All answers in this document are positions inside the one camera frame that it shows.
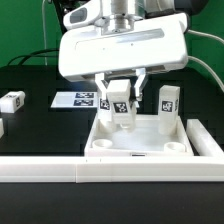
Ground white U-shaped obstacle fence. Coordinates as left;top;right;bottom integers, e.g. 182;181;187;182
0;119;224;183

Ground white marker sheet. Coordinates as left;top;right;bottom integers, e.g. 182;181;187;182
51;92;98;108

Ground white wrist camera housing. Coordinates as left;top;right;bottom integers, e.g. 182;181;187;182
63;0;101;30

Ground white square tabletop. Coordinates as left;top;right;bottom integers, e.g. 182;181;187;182
84;115;194;157

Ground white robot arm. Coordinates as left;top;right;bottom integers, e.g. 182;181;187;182
58;0;209;101

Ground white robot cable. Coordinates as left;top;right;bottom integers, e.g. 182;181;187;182
186;29;224;94

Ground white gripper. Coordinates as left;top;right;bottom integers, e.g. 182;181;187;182
58;13;189;106

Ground black cables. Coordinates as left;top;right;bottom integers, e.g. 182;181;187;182
7;47;61;66

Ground black camera stand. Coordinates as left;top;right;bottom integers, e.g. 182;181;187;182
48;0;89;33

